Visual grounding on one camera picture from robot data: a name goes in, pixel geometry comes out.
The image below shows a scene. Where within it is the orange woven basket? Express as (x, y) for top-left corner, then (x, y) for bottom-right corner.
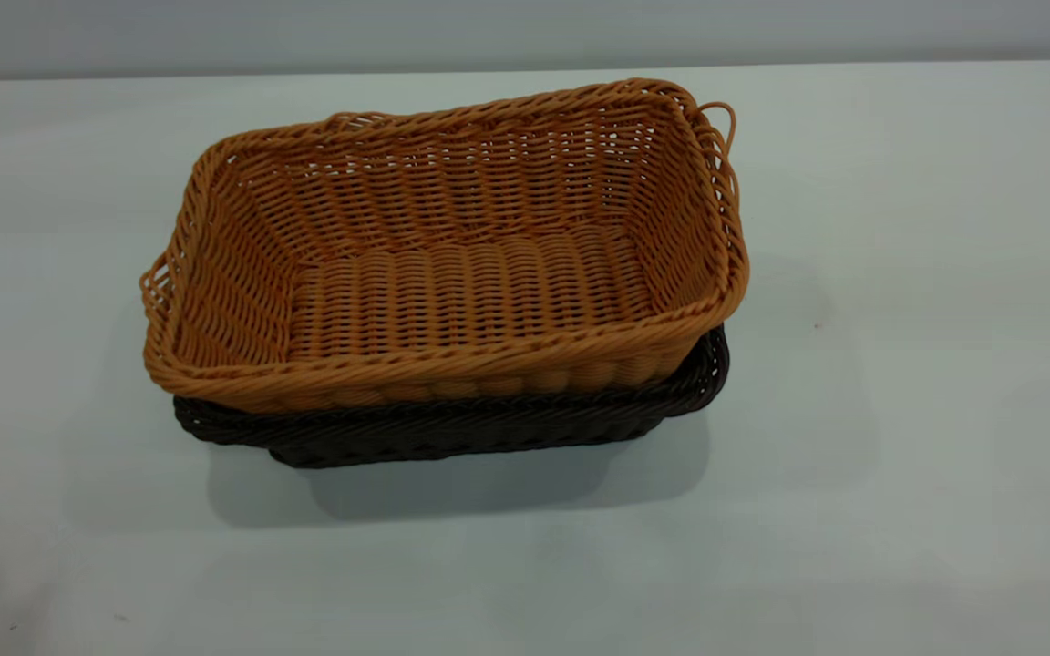
(139, 77), (750, 415)

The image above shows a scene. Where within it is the black woven basket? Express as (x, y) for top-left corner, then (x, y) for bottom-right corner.
(172, 323), (730, 470)

